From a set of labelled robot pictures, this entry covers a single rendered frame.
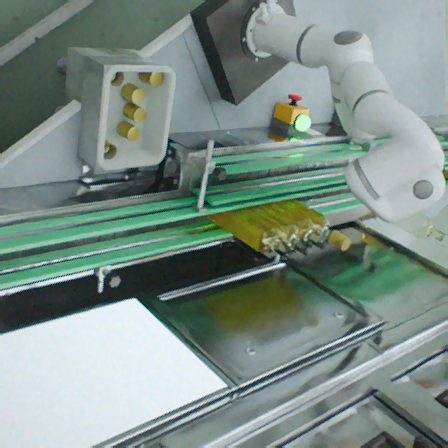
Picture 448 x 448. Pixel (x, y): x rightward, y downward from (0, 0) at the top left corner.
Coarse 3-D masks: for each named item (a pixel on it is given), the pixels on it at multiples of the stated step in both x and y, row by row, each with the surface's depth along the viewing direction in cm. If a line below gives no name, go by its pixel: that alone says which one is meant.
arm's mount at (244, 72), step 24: (216, 0) 132; (240, 0) 132; (264, 0) 136; (288, 0) 142; (216, 24) 131; (240, 24) 136; (216, 48) 134; (240, 48) 139; (216, 72) 142; (240, 72) 142; (264, 72) 147; (240, 96) 146
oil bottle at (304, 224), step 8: (272, 208) 145; (280, 208) 146; (288, 208) 146; (288, 216) 142; (296, 216) 143; (304, 216) 144; (296, 224) 140; (304, 224) 140; (312, 224) 141; (304, 232) 140
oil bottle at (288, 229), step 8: (248, 208) 143; (256, 208) 144; (264, 208) 145; (264, 216) 140; (272, 216) 141; (280, 216) 142; (272, 224) 138; (280, 224) 138; (288, 224) 138; (288, 232) 136; (296, 232) 137; (288, 240) 136
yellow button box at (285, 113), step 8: (280, 104) 162; (288, 104) 163; (280, 112) 162; (288, 112) 160; (296, 112) 160; (304, 112) 162; (272, 120) 165; (280, 120) 163; (288, 120) 161; (280, 128) 163; (288, 128) 161
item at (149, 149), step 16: (128, 80) 128; (112, 96) 127; (160, 96) 130; (112, 112) 128; (160, 112) 131; (112, 128) 130; (144, 128) 136; (160, 128) 132; (128, 144) 135; (144, 144) 137; (160, 144) 133; (112, 160) 128; (128, 160) 130; (144, 160) 132; (160, 160) 134
